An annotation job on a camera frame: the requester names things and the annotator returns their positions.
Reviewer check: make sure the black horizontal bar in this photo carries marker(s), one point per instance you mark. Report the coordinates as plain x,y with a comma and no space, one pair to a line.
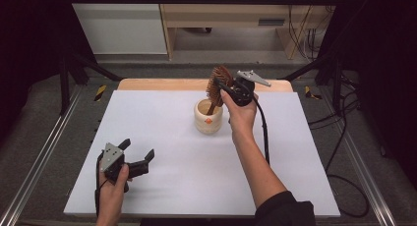
196,0

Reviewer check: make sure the black metal stand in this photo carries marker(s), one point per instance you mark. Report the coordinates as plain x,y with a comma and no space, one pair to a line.
64,88
336,88

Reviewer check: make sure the yellow black floor tape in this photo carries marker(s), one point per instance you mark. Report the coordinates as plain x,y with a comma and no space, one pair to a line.
308,92
100,92

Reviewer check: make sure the person's black sleeve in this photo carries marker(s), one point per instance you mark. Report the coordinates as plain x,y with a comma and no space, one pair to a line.
285,211

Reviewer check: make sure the light wooden table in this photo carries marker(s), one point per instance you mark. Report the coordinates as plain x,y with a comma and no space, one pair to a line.
164,84

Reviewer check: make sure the person's left hand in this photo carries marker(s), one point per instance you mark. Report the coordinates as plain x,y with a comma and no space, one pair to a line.
111,196

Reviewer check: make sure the white table board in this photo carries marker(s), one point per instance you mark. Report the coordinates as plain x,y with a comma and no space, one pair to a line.
183,180

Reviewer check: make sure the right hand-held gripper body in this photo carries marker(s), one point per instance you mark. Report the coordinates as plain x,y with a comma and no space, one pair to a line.
244,91

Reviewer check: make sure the light wooden desk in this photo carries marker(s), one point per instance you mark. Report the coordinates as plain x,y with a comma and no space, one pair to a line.
223,14

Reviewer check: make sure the black curtain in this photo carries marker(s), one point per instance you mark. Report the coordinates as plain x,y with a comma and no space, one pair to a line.
387,72
29,39

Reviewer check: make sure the cream ceramic cup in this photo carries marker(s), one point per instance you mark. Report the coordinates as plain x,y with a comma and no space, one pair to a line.
208,125

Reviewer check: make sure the person's right hand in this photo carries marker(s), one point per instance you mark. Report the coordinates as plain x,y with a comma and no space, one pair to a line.
242,119

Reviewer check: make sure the white cabinet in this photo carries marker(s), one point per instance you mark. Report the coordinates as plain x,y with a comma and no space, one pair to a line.
121,26

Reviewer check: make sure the brown wooden hairbrush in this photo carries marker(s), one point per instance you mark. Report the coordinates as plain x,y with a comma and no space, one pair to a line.
223,73

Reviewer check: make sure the aluminium floor rail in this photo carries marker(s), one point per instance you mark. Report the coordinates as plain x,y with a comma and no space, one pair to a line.
364,167
39,157

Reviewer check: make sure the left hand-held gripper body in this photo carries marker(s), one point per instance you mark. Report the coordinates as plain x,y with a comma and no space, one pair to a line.
113,157

